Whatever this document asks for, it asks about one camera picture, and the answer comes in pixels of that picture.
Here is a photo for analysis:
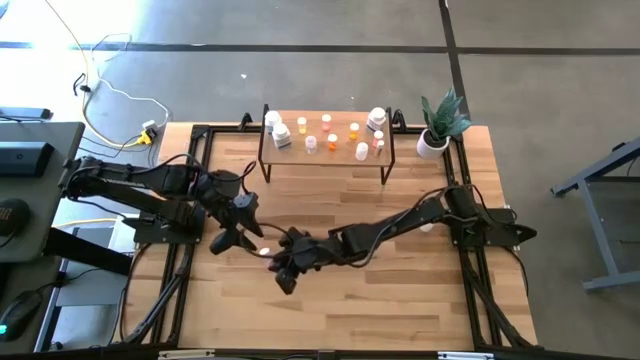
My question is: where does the black aluminium table frame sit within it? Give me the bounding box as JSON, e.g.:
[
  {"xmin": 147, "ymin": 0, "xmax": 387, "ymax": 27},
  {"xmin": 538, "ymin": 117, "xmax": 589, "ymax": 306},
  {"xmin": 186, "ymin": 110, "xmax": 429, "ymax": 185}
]
[{"xmin": 149, "ymin": 122, "xmax": 539, "ymax": 360}]

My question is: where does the silver metal bracket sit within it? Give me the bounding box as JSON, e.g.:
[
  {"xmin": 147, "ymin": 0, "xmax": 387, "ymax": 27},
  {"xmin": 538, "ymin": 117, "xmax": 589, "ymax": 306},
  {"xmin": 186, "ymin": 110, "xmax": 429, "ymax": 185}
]
[
  {"xmin": 437, "ymin": 351, "xmax": 495, "ymax": 360},
  {"xmin": 158, "ymin": 349, "xmax": 216, "ymax": 360}
]

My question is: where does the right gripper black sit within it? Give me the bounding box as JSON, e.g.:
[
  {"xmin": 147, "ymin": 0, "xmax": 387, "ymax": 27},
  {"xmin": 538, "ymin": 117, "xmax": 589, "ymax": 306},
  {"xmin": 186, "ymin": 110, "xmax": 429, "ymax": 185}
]
[{"xmin": 268, "ymin": 226, "xmax": 322, "ymax": 297}]

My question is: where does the black computer mouse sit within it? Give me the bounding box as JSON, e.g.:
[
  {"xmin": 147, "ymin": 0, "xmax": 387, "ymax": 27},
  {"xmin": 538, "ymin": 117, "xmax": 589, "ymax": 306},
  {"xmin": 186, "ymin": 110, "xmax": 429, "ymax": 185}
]
[{"xmin": 0, "ymin": 289, "xmax": 44, "ymax": 344}]

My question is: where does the black cap with orange print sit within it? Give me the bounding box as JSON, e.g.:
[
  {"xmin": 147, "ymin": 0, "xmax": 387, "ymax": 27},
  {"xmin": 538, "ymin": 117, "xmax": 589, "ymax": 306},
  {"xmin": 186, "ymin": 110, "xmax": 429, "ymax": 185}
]
[{"xmin": 0, "ymin": 198, "xmax": 32, "ymax": 239}]

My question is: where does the black flat device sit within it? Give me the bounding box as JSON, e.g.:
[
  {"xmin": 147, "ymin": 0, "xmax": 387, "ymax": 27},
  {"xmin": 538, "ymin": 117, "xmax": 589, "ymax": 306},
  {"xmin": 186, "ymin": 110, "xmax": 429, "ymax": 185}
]
[{"xmin": 0, "ymin": 105, "xmax": 54, "ymax": 122}]

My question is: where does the black left cable bundle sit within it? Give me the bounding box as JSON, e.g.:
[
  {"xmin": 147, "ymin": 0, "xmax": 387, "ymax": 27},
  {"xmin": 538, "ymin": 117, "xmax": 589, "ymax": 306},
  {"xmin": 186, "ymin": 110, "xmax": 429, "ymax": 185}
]
[{"xmin": 119, "ymin": 242, "xmax": 199, "ymax": 346}]

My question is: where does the wooden shelf with black frame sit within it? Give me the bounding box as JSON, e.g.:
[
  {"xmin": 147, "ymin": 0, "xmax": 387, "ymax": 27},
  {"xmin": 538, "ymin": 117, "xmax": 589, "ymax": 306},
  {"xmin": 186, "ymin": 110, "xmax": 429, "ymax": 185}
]
[{"xmin": 257, "ymin": 103, "xmax": 397, "ymax": 186}]

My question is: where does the black cable bundle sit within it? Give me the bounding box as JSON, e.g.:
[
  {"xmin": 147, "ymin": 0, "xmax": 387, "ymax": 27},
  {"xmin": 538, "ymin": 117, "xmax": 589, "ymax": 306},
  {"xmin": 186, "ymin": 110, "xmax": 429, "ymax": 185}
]
[
  {"xmin": 462, "ymin": 249, "xmax": 536, "ymax": 349},
  {"xmin": 119, "ymin": 242, "xmax": 199, "ymax": 346}
]

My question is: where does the black desk support bar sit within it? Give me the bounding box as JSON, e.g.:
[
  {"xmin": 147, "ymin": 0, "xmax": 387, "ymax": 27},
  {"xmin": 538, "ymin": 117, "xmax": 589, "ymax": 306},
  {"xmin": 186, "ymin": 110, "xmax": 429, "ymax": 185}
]
[{"xmin": 43, "ymin": 227, "xmax": 134, "ymax": 276}]

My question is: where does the snake plant in white pot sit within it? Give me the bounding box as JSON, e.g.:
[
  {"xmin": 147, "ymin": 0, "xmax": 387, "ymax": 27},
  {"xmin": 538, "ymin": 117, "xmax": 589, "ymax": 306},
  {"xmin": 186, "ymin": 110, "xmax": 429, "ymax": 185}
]
[{"xmin": 416, "ymin": 88, "xmax": 474, "ymax": 161}]

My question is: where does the black right cable bundle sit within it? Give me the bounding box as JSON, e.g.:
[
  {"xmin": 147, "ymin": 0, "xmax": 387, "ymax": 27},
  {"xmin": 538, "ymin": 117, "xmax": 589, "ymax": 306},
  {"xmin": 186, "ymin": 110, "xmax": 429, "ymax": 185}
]
[{"xmin": 462, "ymin": 249, "xmax": 536, "ymax": 349}]

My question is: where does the black rectangular device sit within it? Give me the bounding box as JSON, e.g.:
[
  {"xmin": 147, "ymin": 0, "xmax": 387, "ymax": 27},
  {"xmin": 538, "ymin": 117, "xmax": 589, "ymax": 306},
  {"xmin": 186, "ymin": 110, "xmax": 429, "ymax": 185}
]
[{"xmin": 0, "ymin": 140, "xmax": 55, "ymax": 177}]

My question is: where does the yellow floor cable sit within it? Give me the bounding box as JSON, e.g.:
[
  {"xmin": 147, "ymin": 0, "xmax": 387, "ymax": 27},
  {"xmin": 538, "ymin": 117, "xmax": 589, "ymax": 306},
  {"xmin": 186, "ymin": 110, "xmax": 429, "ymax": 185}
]
[{"xmin": 43, "ymin": 0, "xmax": 151, "ymax": 150}]

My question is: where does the dark grey desk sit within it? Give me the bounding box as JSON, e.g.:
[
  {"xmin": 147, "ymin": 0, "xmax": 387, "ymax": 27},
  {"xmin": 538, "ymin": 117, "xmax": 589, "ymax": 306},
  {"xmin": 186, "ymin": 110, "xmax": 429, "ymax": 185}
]
[{"xmin": 0, "ymin": 119, "xmax": 86, "ymax": 354}]

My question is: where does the grey metal table frame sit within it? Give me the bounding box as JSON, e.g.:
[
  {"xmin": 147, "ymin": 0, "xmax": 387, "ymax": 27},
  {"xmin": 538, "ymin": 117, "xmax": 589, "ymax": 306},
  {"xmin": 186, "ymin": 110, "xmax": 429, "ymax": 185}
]
[{"xmin": 549, "ymin": 135, "xmax": 640, "ymax": 294}]

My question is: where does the short black cable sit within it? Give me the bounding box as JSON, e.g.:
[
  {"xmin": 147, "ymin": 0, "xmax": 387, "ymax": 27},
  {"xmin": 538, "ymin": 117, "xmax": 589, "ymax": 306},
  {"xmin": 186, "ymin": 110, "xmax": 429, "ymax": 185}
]
[{"xmin": 72, "ymin": 72, "xmax": 94, "ymax": 97}]

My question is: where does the white floor cable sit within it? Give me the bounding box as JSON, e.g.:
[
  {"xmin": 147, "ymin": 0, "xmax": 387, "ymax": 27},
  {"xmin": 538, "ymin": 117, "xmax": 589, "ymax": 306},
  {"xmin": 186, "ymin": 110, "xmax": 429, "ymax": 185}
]
[{"xmin": 79, "ymin": 32, "xmax": 171, "ymax": 131}]

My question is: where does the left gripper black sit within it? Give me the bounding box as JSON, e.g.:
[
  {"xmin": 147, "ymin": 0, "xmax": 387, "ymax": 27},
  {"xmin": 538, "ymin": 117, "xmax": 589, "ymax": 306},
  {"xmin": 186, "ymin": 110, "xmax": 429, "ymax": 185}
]
[{"xmin": 209, "ymin": 193, "xmax": 265, "ymax": 256}]

